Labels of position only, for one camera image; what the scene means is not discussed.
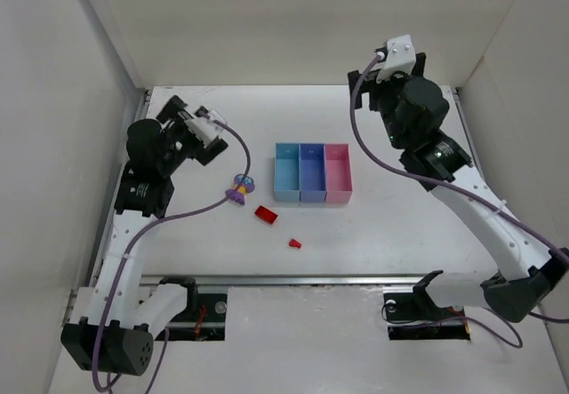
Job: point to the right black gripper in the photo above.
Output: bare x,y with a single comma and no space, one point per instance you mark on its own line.
356,83

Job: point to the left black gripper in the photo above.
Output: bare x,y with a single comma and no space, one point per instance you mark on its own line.
191,133

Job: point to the purple yellow lego flower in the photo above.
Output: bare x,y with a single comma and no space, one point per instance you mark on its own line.
243,185

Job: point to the small red lego piece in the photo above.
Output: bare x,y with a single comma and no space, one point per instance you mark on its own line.
293,243

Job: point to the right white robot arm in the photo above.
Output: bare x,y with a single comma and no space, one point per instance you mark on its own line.
529,266

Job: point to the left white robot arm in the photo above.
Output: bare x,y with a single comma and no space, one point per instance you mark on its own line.
117,331

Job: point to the light blue container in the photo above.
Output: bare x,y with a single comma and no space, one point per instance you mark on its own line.
287,173

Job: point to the large red lego brick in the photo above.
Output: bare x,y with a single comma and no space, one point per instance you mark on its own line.
266,215

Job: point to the dark blue container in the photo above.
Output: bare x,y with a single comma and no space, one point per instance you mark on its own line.
312,173

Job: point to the pink container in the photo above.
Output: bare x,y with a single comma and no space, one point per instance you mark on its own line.
338,177

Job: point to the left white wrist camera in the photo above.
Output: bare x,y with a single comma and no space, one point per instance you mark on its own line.
203,123

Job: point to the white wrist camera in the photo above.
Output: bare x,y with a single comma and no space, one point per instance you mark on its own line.
203,123
396,55

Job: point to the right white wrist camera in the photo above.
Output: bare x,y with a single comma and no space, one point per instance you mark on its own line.
396,55

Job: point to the aluminium rail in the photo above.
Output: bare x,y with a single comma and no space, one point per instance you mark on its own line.
287,280

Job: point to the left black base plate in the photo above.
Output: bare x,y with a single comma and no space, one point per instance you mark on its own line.
204,321

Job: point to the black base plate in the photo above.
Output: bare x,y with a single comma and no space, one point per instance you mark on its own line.
412,318
204,321

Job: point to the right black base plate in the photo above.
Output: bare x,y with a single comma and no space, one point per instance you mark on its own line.
412,318

